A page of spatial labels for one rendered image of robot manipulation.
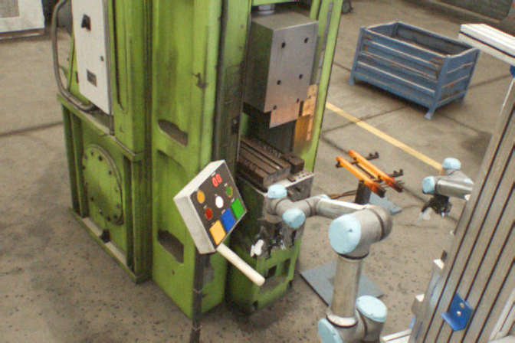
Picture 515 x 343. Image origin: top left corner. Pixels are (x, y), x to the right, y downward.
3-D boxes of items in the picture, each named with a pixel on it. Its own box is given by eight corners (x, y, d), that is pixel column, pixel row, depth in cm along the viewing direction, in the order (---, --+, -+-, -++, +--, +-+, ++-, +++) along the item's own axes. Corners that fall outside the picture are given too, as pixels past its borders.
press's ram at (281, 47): (318, 96, 276) (331, 19, 255) (264, 112, 253) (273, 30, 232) (264, 69, 301) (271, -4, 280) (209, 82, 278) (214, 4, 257)
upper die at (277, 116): (297, 119, 273) (300, 102, 268) (269, 128, 261) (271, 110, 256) (244, 89, 298) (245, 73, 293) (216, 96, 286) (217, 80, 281)
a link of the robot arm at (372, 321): (388, 334, 203) (396, 309, 196) (361, 347, 197) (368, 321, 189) (367, 312, 211) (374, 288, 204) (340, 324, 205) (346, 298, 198)
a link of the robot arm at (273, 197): (275, 196, 208) (264, 185, 214) (272, 219, 214) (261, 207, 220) (292, 192, 212) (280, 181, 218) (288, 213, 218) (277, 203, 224)
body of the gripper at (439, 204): (437, 216, 256) (444, 195, 250) (425, 205, 263) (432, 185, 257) (449, 213, 259) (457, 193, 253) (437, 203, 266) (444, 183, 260)
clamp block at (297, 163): (303, 170, 299) (306, 160, 296) (293, 174, 294) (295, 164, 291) (289, 161, 307) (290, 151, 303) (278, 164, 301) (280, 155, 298)
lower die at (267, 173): (289, 176, 292) (290, 163, 288) (262, 187, 280) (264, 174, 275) (239, 145, 317) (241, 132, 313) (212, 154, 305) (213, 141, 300)
